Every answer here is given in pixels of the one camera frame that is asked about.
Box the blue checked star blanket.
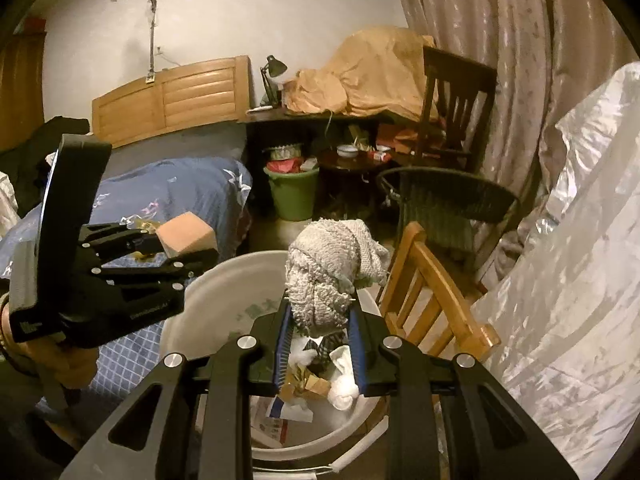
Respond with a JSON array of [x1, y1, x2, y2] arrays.
[[0, 156, 253, 411]]

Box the white plastic bucket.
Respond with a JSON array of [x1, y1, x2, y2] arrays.
[[162, 250, 391, 476]]

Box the dark clothes pile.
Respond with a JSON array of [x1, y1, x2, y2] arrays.
[[0, 116, 91, 211]]

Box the wooden bed headboard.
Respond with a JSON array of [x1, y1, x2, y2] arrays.
[[91, 55, 251, 150]]

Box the orange cloth cover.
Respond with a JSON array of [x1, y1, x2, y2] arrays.
[[282, 25, 441, 123]]

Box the black desk lamp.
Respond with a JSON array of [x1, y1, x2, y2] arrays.
[[260, 55, 289, 110]]

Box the tan sponge block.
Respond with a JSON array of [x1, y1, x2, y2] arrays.
[[156, 212, 218, 258]]

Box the metal pole stand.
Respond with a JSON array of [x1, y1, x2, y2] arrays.
[[107, 0, 160, 83]]

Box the dark wooden chair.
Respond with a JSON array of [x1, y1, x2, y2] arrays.
[[392, 45, 498, 171]]

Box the white shiny plastic sheet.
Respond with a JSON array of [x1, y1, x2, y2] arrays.
[[470, 60, 640, 466]]

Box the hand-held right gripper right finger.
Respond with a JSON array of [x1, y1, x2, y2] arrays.
[[349, 304, 578, 480]]

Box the white sock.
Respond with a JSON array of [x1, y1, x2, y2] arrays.
[[327, 345, 361, 411]]

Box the white crumpled cloth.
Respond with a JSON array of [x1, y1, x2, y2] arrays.
[[0, 172, 18, 241]]

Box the green plastic bucket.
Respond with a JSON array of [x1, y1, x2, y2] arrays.
[[263, 162, 321, 222]]

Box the person's left hand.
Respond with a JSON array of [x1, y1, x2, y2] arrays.
[[27, 337, 101, 391]]

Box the dark round side table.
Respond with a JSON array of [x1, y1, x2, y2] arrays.
[[317, 147, 393, 211]]

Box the dark wicker chair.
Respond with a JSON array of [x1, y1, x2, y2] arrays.
[[376, 166, 521, 261]]

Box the light wooden chair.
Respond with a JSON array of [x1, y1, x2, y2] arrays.
[[377, 221, 502, 361]]

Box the person's left forearm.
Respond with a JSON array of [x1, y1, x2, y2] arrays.
[[0, 292, 68, 411]]

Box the grey bed mattress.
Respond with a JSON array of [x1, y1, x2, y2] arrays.
[[107, 120, 248, 181]]

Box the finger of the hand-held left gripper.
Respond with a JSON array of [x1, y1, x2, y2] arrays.
[[94, 250, 219, 291], [81, 227, 164, 257]]

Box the beige patterned curtain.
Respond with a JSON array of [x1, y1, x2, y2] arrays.
[[395, 0, 626, 281]]

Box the grey knitted cloth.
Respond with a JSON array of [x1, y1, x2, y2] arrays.
[[285, 217, 391, 333]]

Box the dark wooden desk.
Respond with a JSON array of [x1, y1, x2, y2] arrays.
[[245, 107, 396, 186]]

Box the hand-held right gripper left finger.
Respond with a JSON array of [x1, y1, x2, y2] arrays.
[[59, 304, 294, 480]]

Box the brown wooden wardrobe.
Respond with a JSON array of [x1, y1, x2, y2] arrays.
[[0, 30, 47, 153]]

